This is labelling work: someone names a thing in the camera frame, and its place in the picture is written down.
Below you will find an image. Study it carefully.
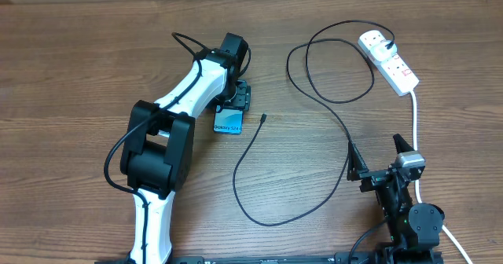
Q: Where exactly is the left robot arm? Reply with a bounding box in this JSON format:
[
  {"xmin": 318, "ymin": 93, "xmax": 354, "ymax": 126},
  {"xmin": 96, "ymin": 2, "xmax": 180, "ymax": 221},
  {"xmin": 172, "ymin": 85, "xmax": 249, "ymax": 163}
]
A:
[{"xmin": 120, "ymin": 33, "xmax": 251, "ymax": 263}]

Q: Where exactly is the Galaxy S24+ smartphone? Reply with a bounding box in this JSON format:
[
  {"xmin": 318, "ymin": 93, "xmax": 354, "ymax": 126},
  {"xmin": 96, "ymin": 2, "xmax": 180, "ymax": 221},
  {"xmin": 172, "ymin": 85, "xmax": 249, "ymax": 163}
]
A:
[{"xmin": 213, "ymin": 109, "xmax": 243, "ymax": 135}]

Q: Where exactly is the white charger plug adapter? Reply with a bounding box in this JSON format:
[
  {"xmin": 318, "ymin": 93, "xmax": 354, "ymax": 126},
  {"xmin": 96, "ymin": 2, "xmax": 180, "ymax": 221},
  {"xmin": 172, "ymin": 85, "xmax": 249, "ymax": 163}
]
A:
[{"xmin": 370, "ymin": 40, "xmax": 398, "ymax": 64}]

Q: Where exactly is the black USB charging cable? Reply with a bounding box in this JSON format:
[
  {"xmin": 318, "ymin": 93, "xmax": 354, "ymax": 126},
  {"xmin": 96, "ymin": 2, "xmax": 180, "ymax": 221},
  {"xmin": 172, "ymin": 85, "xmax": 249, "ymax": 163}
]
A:
[{"xmin": 232, "ymin": 19, "xmax": 396, "ymax": 228}]

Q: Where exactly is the white power strip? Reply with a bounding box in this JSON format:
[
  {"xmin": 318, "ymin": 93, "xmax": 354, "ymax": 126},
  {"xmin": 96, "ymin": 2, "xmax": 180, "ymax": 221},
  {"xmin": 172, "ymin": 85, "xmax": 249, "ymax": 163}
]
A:
[{"xmin": 358, "ymin": 30, "xmax": 419, "ymax": 96}]

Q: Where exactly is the white power strip cord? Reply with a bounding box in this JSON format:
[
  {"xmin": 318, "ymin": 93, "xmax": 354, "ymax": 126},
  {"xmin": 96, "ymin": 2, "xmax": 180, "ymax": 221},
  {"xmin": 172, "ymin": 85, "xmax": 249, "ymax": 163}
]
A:
[{"xmin": 409, "ymin": 90, "xmax": 475, "ymax": 264}]

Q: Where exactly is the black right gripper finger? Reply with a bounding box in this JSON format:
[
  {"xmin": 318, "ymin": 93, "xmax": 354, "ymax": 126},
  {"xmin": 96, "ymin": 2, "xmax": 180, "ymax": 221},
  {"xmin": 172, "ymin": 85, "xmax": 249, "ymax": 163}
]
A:
[
  {"xmin": 347, "ymin": 141, "xmax": 369, "ymax": 181},
  {"xmin": 393, "ymin": 134, "xmax": 414, "ymax": 154}
]

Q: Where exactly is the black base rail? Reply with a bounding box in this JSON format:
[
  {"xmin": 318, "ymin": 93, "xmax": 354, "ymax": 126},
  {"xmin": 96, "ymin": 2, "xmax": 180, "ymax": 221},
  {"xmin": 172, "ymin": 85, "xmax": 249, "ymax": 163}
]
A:
[{"xmin": 94, "ymin": 250, "xmax": 445, "ymax": 264}]

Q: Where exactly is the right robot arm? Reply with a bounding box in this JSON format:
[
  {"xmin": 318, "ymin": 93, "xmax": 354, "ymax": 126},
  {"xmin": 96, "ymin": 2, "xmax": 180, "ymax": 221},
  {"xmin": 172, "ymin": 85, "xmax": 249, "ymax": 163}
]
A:
[{"xmin": 347, "ymin": 134, "xmax": 445, "ymax": 263}]

